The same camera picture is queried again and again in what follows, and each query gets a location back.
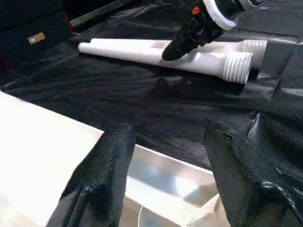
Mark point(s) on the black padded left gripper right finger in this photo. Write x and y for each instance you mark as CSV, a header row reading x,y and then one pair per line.
x,y
241,189

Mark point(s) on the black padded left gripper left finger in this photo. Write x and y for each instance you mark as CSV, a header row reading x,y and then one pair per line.
x,y
101,177

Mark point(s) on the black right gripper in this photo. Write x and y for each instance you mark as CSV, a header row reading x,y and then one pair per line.
x,y
201,21

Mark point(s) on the white plastic table leg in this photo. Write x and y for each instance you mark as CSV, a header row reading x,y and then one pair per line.
x,y
132,42
142,56

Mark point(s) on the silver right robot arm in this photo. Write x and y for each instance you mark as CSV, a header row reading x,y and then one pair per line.
x,y
232,9

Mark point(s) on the black shiny mat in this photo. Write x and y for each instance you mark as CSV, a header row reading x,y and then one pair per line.
x,y
142,106

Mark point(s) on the long black bar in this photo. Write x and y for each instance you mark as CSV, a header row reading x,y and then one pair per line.
x,y
99,13

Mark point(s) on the small yellow label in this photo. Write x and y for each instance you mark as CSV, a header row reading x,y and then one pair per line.
x,y
35,39

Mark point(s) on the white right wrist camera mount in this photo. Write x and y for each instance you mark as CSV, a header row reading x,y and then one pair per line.
x,y
220,22

